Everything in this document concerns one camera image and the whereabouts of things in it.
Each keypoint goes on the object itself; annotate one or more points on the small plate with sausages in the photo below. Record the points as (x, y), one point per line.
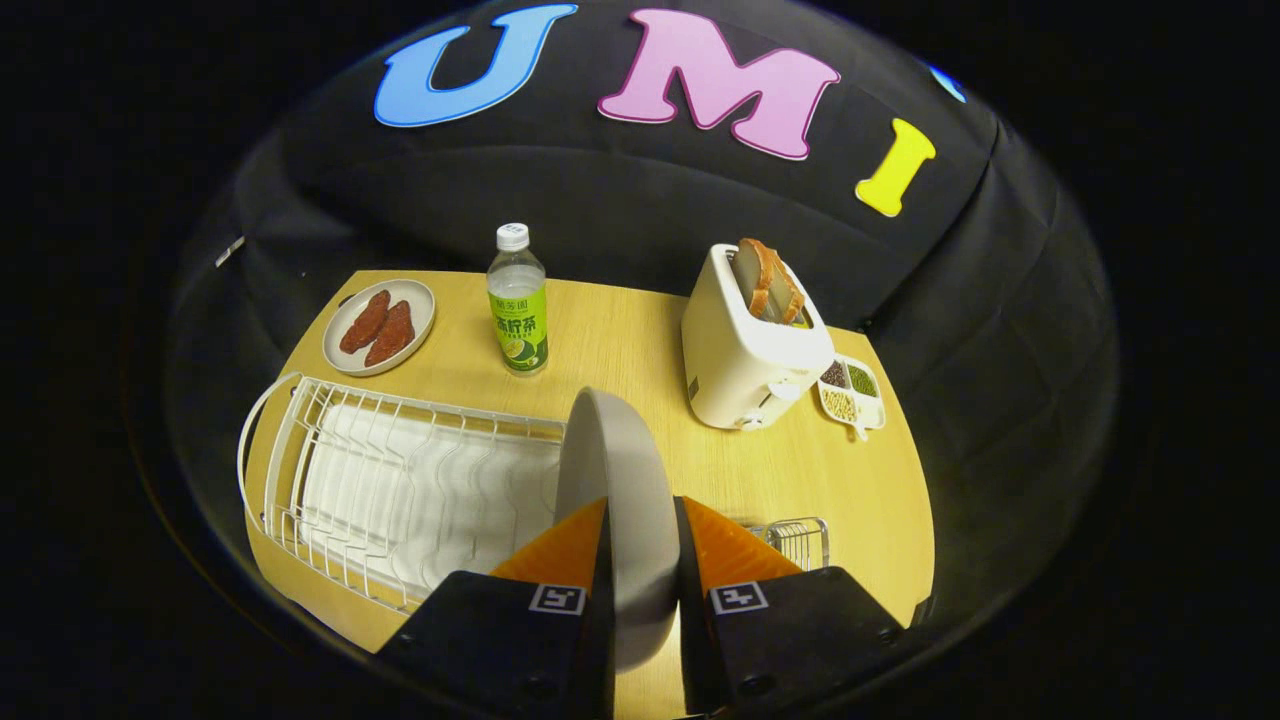
(420, 300)

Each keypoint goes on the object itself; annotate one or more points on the brown sausage piece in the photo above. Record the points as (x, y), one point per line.
(392, 335)
(365, 322)

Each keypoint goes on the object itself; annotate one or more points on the white divided grain dish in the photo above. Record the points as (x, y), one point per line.
(850, 400)

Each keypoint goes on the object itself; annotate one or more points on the toasted bread slice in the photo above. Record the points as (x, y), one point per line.
(792, 300)
(755, 275)

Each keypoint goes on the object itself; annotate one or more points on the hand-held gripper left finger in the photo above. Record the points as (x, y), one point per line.
(500, 640)

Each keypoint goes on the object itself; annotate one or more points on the black backdrop cloth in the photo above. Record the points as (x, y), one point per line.
(620, 200)

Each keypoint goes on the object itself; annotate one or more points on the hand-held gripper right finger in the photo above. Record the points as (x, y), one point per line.
(780, 640)

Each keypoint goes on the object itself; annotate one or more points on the white toaster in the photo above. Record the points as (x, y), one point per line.
(740, 370)

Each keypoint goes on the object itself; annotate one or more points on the green label drink bottle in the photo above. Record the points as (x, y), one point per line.
(517, 320)

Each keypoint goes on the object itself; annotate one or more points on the grey round plate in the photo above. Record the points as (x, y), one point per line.
(625, 480)

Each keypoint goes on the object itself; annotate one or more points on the white clothes peg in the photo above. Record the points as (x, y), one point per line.
(228, 250)

